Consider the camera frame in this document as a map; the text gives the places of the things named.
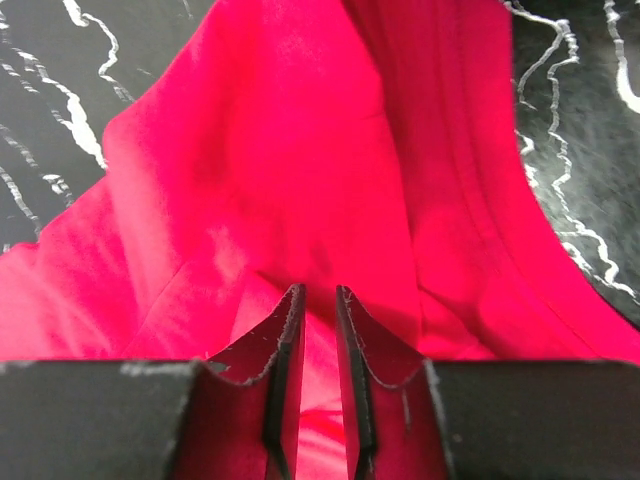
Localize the bright pink-red t-shirt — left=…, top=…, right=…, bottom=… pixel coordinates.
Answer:
left=1, top=1, right=639, bottom=479

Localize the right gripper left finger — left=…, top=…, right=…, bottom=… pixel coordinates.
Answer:
left=1, top=284, right=306, bottom=479

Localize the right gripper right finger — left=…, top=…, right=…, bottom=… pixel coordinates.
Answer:
left=336, top=286, right=639, bottom=479

